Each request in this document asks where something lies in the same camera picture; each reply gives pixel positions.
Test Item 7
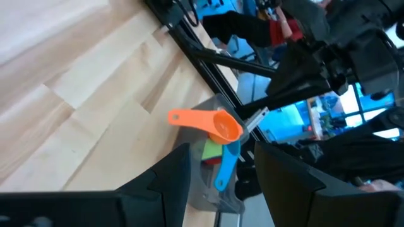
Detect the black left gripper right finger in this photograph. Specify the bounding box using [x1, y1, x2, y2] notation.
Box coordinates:
[254, 141, 326, 227]

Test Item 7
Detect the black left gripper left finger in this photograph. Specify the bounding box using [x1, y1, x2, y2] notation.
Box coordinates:
[116, 143, 193, 227]

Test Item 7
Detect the grey translucent plastic basket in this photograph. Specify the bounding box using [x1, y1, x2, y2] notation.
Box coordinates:
[172, 93, 271, 216]

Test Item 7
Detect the light blue measuring cup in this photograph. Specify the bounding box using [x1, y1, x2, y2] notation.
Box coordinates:
[213, 140, 242, 193]

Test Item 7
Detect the green measuring cup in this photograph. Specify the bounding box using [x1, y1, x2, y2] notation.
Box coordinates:
[201, 138, 224, 161]

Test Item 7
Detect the orange measuring cup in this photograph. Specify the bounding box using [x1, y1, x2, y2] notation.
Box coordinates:
[167, 108, 245, 146]

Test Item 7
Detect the person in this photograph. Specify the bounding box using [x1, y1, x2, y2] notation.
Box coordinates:
[201, 0, 319, 48]

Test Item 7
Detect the black table frame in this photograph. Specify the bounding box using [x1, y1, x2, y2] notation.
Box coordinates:
[142, 0, 278, 227]

